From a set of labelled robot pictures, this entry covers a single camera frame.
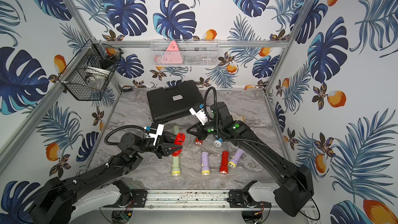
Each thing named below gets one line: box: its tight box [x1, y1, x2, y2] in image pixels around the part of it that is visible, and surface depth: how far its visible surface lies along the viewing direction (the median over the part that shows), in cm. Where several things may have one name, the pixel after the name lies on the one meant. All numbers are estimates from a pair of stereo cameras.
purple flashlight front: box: [201, 150, 211, 176], surface depth 85 cm
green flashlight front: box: [171, 155, 181, 177], surface depth 83 cm
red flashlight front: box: [219, 150, 230, 175], surface depth 85 cm
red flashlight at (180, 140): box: [171, 132, 187, 157], surface depth 61 cm
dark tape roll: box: [121, 85, 133, 92], surface depth 124 cm
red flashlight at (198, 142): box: [194, 137, 204, 146], surface depth 93 cm
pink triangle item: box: [160, 40, 183, 65], surface depth 92 cm
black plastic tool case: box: [146, 79, 205, 123], surface depth 109 cm
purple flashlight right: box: [228, 147, 245, 169], surface depth 87 cm
